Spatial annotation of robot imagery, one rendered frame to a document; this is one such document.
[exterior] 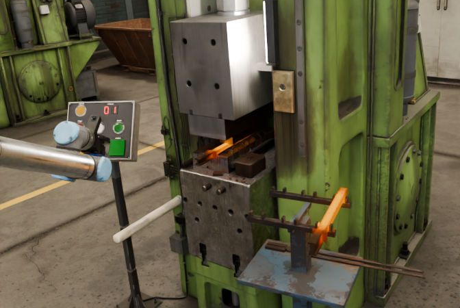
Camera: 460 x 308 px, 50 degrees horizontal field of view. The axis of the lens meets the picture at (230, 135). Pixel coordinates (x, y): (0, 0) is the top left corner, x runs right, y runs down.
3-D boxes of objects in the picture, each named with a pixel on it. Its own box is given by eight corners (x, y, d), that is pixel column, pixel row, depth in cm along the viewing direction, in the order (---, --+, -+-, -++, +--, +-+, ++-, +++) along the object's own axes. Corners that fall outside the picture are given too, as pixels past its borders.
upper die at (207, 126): (226, 140, 208) (224, 119, 205) (189, 134, 219) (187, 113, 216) (276, 113, 239) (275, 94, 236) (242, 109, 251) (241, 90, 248)
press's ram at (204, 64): (251, 123, 197) (245, 22, 184) (179, 112, 219) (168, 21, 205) (300, 97, 229) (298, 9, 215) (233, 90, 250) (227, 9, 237)
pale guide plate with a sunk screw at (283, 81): (293, 113, 198) (291, 72, 192) (274, 111, 203) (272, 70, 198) (295, 111, 200) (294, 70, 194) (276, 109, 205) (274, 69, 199)
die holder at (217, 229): (254, 277, 215) (248, 185, 200) (188, 254, 236) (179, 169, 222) (312, 221, 257) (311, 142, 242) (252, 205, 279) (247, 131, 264)
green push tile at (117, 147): (123, 155, 225) (125, 139, 227) (108, 155, 226) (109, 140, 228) (125, 155, 227) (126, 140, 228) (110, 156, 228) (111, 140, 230)
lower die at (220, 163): (228, 173, 213) (226, 155, 210) (193, 165, 224) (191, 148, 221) (277, 142, 244) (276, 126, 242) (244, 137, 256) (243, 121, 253)
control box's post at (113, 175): (137, 310, 272) (107, 126, 236) (132, 307, 274) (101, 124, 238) (142, 306, 275) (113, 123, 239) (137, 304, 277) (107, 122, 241)
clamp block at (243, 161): (252, 178, 206) (250, 164, 204) (235, 175, 211) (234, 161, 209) (266, 168, 215) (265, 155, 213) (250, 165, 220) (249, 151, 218)
